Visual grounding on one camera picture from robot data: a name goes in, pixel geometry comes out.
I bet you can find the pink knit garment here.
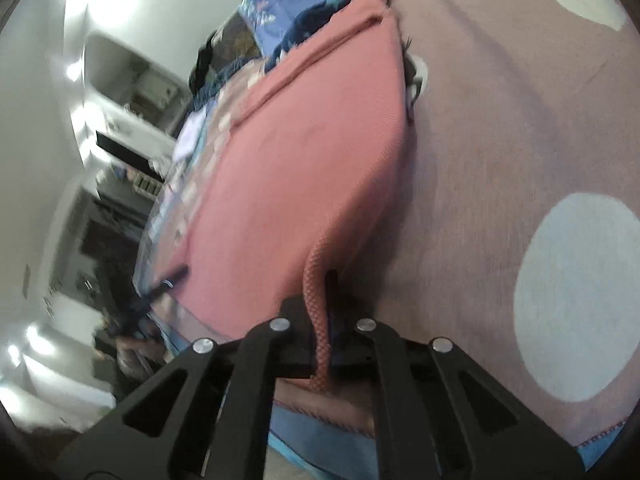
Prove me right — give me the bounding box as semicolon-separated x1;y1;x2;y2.
172;0;407;388

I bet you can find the left hand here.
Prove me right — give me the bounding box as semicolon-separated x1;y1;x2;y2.
115;337;166;382

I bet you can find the lilac folded cloth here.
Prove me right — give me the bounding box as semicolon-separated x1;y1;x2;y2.
171;107;207;162

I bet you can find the dark teal fleece blanket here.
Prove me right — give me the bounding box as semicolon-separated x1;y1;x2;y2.
189;56;257;112

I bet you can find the mauve polka dot blanket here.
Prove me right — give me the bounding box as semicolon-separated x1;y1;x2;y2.
134;0;634;449

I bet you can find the dark patterned pillow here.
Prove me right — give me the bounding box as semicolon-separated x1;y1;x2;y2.
189;12;260;96

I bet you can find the navy star fleece garment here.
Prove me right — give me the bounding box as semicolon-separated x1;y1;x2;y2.
264;0;352;74

